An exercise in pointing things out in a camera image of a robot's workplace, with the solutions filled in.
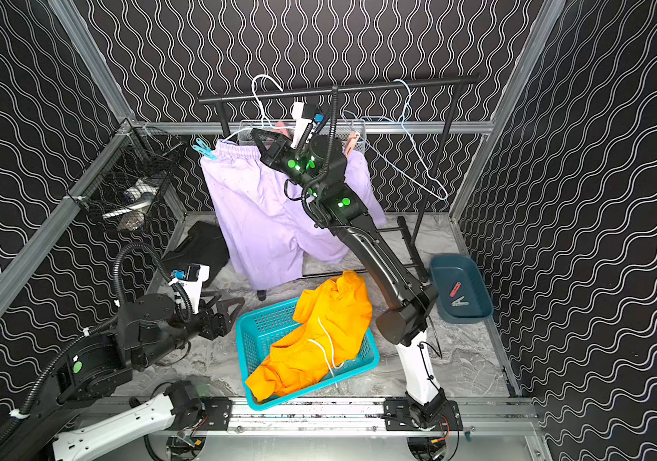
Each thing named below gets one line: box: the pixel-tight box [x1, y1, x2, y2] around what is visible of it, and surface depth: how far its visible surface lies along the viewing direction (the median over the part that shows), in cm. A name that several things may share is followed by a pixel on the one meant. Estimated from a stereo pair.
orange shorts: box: [245, 269, 374, 402], surface depth 80 cm
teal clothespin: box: [192, 138, 219, 161], surface depth 66 cm
